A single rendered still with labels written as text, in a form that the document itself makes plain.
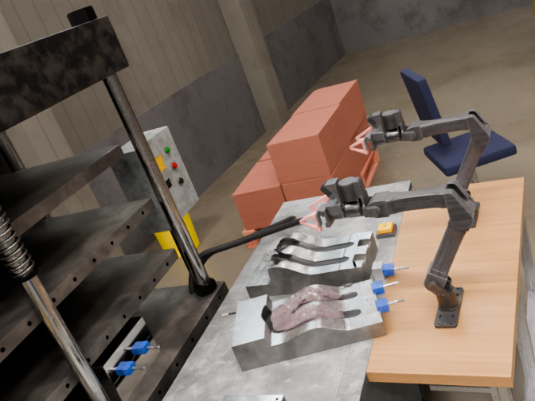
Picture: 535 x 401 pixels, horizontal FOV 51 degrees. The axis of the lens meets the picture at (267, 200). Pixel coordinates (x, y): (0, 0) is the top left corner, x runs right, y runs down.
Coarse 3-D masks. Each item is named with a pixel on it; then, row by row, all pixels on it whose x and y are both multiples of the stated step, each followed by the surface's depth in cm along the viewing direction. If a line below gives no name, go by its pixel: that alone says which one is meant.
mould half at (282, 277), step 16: (304, 240) 235; (320, 240) 236; (336, 240) 232; (352, 240) 227; (304, 256) 226; (320, 256) 225; (336, 256) 220; (352, 256) 216; (368, 256) 217; (256, 272) 236; (272, 272) 221; (288, 272) 219; (304, 272) 217; (320, 272) 214; (336, 272) 211; (352, 272) 209; (368, 272) 214; (256, 288) 228; (272, 288) 225; (288, 288) 222
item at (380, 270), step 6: (378, 264) 211; (384, 264) 212; (390, 264) 211; (372, 270) 210; (378, 270) 209; (384, 270) 209; (390, 270) 208; (396, 270) 209; (378, 276) 210; (384, 276) 210
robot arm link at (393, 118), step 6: (384, 114) 223; (390, 114) 220; (396, 114) 220; (384, 120) 223; (390, 120) 221; (396, 120) 221; (402, 120) 222; (390, 126) 222; (396, 126) 222; (402, 126) 221; (402, 132) 221; (408, 132) 219; (414, 132) 218; (408, 138) 220; (414, 138) 219
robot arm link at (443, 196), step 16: (384, 192) 176; (400, 192) 172; (416, 192) 168; (432, 192) 165; (448, 192) 160; (464, 192) 166; (384, 208) 172; (400, 208) 170; (416, 208) 168; (448, 208) 162; (464, 208) 160; (464, 224) 162
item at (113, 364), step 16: (128, 320) 216; (128, 336) 207; (144, 336) 214; (112, 352) 199; (128, 352) 205; (96, 368) 194; (112, 368) 197; (112, 384) 196; (128, 384) 202; (64, 400) 210; (80, 400) 207; (112, 400) 200
